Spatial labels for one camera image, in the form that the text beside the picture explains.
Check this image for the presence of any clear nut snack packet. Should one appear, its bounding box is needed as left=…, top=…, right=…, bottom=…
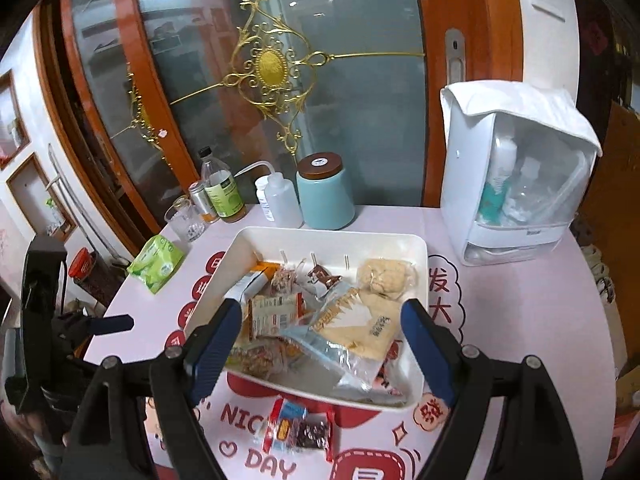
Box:
left=226, top=338, right=302, bottom=379

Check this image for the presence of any orange grey snack bar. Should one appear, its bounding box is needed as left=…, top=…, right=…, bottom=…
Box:
left=224, top=262, right=280, bottom=306

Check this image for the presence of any green wet wipes pack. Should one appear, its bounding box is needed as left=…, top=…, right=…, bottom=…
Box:
left=127, top=234, right=186, bottom=294

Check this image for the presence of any orange biscuit packet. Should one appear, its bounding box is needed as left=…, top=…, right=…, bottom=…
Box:
left=248, top=292, right=305, bottom=339

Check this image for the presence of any brown cracker packet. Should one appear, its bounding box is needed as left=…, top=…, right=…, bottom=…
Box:
left=310, top=288, right=400, bottom=361

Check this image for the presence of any blue clear snack bag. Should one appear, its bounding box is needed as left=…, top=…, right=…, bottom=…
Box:
left=283, top=326, right=407, bottom=406

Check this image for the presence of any white blue snack packet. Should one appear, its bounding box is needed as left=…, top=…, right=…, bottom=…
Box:
left=262, top=398, right=308, bottom=453

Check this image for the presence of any pink printed table mat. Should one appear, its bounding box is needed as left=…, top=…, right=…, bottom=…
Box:
left=86, top=207, right=615, bottom=479

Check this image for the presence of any white plastic tray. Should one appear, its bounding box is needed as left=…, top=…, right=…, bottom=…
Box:
left=186, top=226, right=428, bottom=412

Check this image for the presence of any clear glass cup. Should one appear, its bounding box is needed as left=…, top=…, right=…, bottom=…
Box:
left=164, top=195, right=207, bottom=243

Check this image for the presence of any brown white small packet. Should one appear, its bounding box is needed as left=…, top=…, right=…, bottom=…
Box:
left=306, top=264, right=342, bottom=295

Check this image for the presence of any red chocolate snack packet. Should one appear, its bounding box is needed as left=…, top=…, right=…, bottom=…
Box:
left=294, top=408, right=336, bottom=463

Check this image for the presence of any glass bottle green label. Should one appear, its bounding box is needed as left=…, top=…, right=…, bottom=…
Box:
left=198, top=146, right=246, bottom=223

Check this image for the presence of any small metal can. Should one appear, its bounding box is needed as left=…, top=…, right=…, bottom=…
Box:
left=189, top=181, right=218, bottom=223

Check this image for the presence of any clear squeeze wash bottle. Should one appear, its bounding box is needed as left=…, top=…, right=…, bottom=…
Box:
left=234, top=160, right=304, bottom=229

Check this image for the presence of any white pill bottle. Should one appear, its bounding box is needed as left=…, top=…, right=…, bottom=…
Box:
left=255, top=174, right=274, bottom=222

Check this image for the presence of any white storage box appliance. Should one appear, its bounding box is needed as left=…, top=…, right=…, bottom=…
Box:
left=440, top=104, right=598, bottom=266

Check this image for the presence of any teal canister brown lid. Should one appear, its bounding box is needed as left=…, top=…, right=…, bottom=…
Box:
left=296, top=152, right=356, bottom=230

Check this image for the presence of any wooden glass door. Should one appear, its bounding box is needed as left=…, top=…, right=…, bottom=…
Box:
left=32, top=0, right=524, bottom=252

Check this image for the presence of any white cloth on box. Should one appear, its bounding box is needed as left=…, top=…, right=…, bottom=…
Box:
left=439, top=79, right=603, bottom=157

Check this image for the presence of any silver door handle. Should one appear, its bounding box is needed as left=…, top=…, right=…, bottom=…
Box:
left=445, top=28, right=466, bottom=84

